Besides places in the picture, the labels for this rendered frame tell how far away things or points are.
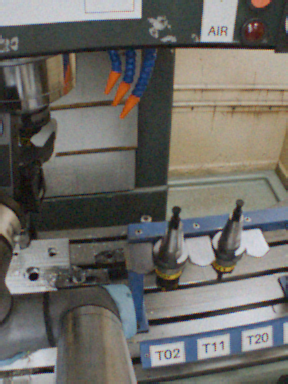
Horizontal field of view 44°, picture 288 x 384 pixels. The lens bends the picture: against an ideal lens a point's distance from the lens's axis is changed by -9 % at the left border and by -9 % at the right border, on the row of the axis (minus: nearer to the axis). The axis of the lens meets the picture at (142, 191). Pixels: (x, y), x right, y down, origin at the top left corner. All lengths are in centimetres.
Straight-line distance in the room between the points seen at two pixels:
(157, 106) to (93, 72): 24
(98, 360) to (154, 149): 98
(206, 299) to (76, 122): 61
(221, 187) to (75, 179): 82
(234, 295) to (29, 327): 68
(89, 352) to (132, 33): 28
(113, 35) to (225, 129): 141
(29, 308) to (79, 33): 31
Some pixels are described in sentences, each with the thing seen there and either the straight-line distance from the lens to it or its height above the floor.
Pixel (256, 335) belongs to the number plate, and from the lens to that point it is 94.
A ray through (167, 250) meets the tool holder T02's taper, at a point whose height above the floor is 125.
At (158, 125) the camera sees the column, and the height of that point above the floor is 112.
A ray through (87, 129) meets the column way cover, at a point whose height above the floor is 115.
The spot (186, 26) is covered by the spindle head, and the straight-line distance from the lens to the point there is 34.
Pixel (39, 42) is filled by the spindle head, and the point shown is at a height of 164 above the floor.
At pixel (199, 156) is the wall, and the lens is 176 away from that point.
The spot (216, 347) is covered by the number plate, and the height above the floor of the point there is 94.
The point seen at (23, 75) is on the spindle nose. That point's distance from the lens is 49.
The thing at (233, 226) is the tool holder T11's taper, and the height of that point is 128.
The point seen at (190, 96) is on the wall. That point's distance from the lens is 157.
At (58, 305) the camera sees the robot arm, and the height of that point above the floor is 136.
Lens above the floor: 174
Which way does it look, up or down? 41 degrees down
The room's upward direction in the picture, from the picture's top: 1 degrees clockwise
